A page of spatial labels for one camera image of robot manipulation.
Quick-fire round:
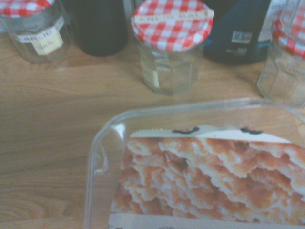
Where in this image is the cereal cup with orange label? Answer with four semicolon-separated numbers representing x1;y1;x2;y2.
109;124;305;229

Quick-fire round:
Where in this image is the black cylindrical canister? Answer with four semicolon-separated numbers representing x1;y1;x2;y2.
61;0;130;57

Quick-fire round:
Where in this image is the clear plastic container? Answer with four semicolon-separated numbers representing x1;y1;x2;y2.
83;97;305;229

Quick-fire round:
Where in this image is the glass jar red checkered lid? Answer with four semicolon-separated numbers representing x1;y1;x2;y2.
256;0;305;108
131;0;214;96

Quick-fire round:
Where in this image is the dark blue food package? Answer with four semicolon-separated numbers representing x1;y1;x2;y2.
203;0;277;65

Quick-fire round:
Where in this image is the glass jar with handwritten label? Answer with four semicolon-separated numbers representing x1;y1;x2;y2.
0;0;72;64

